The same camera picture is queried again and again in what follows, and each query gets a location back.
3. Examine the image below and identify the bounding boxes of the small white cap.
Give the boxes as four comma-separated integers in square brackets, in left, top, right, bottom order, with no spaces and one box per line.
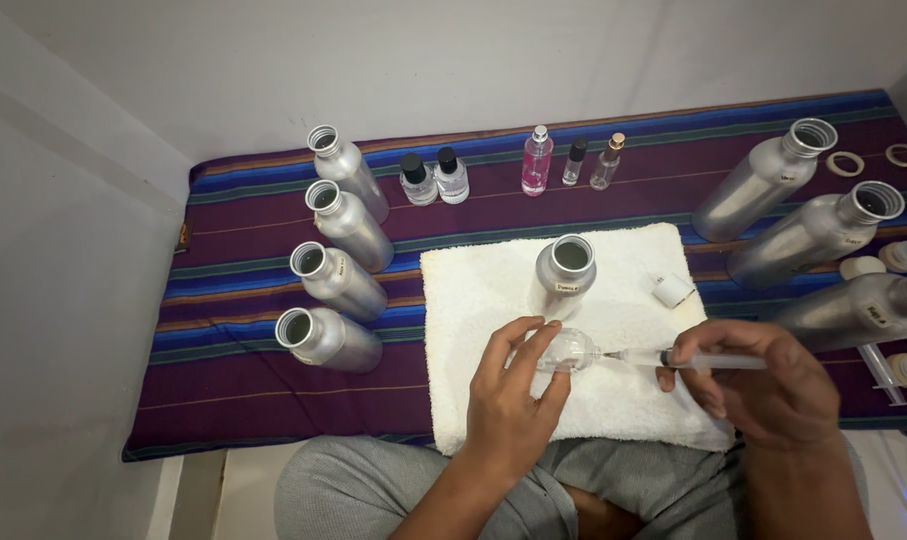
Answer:
[653,273,696,309]

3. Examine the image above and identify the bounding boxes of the small aluminium bottle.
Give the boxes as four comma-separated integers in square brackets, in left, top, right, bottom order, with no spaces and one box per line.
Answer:
[528,234,597,324]
[305,179,395,273]
[275,306,384,375]
[289,240,388,324]
[307,124,390,225]

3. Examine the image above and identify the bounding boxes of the person's grey shorts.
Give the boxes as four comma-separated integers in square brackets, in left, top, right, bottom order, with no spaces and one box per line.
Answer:
[275,435,870,540]

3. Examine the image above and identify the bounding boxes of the person's left hand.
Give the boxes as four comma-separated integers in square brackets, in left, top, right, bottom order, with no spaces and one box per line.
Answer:
[464,315,572,470]

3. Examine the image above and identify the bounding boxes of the person's right hand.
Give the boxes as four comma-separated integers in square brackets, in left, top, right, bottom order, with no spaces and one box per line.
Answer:
[656,318,842,451]

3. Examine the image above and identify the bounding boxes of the pink perfume bottle silver cap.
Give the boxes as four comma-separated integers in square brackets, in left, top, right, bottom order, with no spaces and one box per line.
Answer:
[521,125,554,198]

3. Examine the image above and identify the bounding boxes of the large aluminium bottle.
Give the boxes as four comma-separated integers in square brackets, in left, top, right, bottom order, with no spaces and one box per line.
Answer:
[692,117,838,243]
[772,267,907,354]
[727,180,906,291]

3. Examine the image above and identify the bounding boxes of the purple striped cloth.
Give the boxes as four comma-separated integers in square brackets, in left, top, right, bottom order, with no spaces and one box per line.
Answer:
[122,90,907,462]

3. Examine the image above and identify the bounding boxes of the slim clear vial black cap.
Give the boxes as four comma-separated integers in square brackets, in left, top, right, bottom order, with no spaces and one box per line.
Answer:
[562,138,588,187]

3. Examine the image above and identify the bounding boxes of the clear syringe with needle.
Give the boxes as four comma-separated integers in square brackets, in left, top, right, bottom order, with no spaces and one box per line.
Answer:
[602,346,768,372]

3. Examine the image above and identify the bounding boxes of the round glass bottle black cap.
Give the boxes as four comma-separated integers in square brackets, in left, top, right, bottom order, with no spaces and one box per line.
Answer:
[434,147,471,205]
[400,153,439,207]

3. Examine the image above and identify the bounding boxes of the clear round glass bottle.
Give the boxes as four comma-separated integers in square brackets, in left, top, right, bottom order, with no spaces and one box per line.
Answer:
[536,327,603,374]

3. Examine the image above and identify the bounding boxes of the empty clear plastic syringe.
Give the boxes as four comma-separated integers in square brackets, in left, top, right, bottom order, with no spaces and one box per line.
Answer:
[857,343,907,408]

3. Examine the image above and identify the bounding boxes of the white terry towel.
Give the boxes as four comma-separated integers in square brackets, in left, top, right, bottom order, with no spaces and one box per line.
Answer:
[420,222,735,457]

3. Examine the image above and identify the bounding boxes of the clear spray bottle gold cap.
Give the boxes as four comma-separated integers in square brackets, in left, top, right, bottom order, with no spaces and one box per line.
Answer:
[590,132,627,192]

